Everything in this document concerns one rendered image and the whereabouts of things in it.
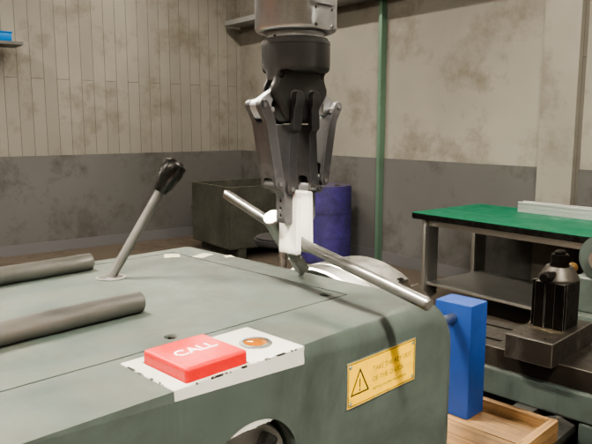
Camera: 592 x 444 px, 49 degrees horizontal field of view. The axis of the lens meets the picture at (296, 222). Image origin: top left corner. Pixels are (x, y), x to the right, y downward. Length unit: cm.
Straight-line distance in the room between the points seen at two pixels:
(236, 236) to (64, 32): 304
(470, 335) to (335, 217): 544
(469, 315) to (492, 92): 479
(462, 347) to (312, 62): 75
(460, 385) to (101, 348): 86
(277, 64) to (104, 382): 37
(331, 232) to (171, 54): 324
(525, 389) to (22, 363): 111
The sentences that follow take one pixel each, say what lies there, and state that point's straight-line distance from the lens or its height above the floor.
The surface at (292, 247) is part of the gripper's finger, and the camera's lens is 72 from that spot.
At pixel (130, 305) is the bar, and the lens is 67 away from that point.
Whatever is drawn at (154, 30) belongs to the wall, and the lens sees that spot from 841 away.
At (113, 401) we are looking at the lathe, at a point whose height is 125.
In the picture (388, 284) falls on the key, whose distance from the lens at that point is 62.
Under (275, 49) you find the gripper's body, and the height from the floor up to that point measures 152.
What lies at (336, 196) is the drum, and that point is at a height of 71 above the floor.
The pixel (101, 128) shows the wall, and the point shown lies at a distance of 805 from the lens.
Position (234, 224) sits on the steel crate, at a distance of 689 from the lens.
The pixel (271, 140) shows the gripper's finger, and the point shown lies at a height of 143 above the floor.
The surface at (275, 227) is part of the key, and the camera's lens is 74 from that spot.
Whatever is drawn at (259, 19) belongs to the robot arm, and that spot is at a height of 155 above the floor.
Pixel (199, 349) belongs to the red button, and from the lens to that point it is 53.
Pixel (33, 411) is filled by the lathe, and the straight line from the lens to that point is 48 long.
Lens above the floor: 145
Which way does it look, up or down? 9 degrees down
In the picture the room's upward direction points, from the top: straight up
